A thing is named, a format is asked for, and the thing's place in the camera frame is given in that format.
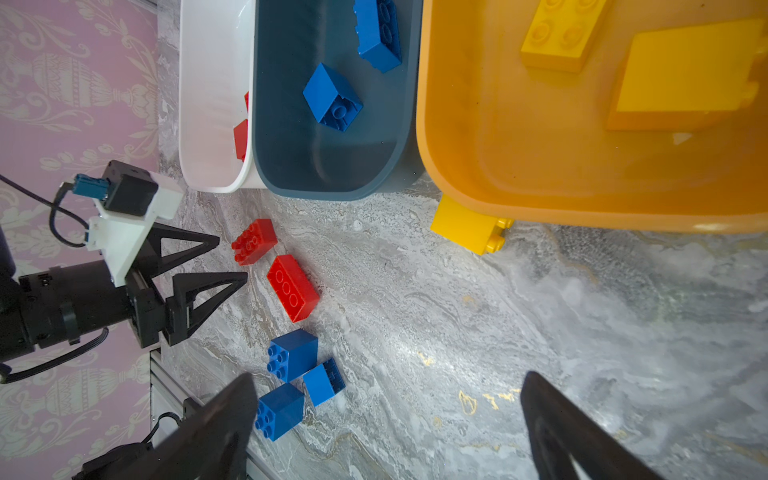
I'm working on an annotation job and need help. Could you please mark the yellow rounded lego 120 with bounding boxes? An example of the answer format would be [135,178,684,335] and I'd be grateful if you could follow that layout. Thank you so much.
[606,18,767,132]

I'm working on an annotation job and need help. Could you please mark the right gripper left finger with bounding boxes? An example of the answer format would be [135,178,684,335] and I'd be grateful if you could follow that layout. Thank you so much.
[106,373,259,479]

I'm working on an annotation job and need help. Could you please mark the yellow lego cube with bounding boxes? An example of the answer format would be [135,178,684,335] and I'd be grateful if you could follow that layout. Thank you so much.
[431,194,514,255]

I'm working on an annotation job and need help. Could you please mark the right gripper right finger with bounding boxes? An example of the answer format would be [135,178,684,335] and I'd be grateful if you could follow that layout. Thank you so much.
[520,371,660,479]

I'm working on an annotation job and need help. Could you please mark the blue sloped lego brick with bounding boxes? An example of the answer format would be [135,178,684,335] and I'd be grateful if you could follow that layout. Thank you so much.
[303,358,346,407]

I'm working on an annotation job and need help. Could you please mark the yellow plastic bin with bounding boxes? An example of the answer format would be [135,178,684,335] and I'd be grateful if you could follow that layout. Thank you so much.
[416,1,767,234]

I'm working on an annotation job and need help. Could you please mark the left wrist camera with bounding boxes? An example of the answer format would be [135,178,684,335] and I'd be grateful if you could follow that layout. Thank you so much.
[72,160,183,287]

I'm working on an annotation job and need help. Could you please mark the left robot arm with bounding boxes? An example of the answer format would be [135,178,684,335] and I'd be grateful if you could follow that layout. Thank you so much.
[1,223,259,479]

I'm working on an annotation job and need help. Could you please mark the long red lego brick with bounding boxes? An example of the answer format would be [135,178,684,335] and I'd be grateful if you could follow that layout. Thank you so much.
[231,219,278,266]

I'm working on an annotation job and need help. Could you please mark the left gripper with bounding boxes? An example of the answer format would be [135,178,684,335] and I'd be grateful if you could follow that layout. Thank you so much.
[1,223,248,360]

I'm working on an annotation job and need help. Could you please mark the dark teal plastic bin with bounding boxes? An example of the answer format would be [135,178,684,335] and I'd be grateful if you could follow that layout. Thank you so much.
[250,1,424,201]

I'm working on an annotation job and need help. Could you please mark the white plastic bin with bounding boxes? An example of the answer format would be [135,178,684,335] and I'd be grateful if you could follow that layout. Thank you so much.
[178,1,266,194]

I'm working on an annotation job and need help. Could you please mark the yellow lego brick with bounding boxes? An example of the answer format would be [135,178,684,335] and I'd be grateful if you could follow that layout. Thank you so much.
[520,0,613,74]

